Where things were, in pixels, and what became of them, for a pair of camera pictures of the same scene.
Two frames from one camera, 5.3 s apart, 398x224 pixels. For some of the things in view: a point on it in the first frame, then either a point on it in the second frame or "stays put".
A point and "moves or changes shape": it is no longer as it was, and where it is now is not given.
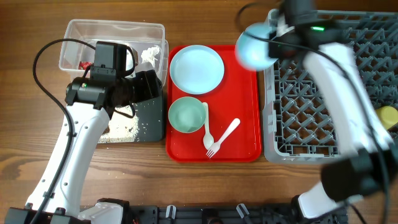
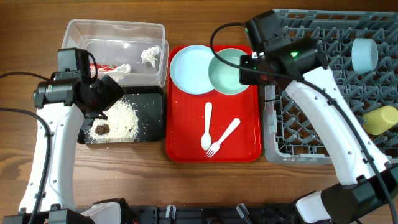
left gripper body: x=143 y=88 to x=104 y=95
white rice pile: x=122 y=127 stays put
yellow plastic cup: x=388 y=116 stays put
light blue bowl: x=253 y=53 moves or changes shape
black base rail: x=222 y=214 stays put
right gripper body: x=282 y=50 to x=251 y=78
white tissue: x=148 y=55 stays put
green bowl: x=186 y=115 to x=224 y=78
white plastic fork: x=216 y=145 stays put
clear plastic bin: x=80 y=36 stays put
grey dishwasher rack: x=300 y=124 stays put
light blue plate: x=196 y=70 stays put
